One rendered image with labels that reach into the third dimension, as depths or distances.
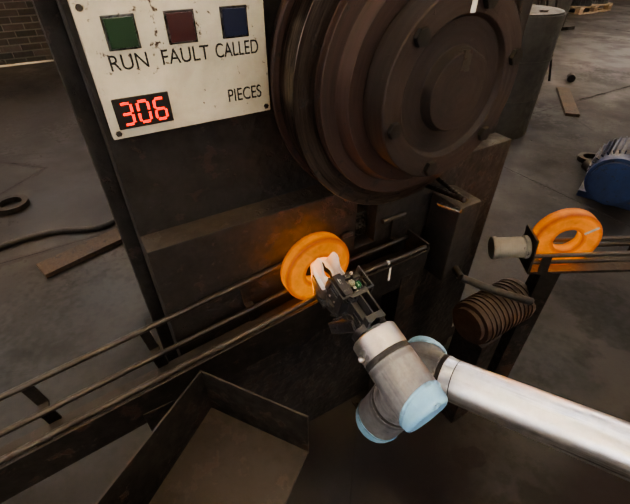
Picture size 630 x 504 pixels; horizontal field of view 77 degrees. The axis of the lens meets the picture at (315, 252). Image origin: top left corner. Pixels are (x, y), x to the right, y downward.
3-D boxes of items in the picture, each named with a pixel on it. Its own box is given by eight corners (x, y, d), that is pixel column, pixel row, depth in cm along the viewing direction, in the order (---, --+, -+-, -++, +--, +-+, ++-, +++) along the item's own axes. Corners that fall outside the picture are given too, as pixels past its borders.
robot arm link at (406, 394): (397, 442, 67) (422, 423, 59) (356, 377, 73) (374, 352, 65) (435, 417, 71) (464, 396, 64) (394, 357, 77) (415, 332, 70)
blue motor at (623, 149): (569, 203, 246) (594, 151, 225) (589, 170, 281) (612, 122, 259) (628, 221, 231) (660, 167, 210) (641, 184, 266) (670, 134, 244)
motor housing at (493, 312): (421, 401, 142) (453, 293, 109) (465, 374, 151) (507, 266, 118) (448, 431, 133) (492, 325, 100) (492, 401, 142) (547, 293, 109)
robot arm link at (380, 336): (398, 353, 76) (357, 376, 72) (384, 332, 79) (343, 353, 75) (413, 333, 69) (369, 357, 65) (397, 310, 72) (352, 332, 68)
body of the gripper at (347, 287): (358, 261, 76) (395, 311, 71) (349, 285, 83) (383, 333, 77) (324, 275, 73) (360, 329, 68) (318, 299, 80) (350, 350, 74)
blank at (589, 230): (541, 265, 108) (545, 273, 106) (520, 227, 101) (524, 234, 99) (604, 239, 102) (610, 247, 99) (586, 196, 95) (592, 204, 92)
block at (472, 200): (414, 262, 115) (429, 189, 100) (434, 253, 119) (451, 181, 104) (441, 283, 108) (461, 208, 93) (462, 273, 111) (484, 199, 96)
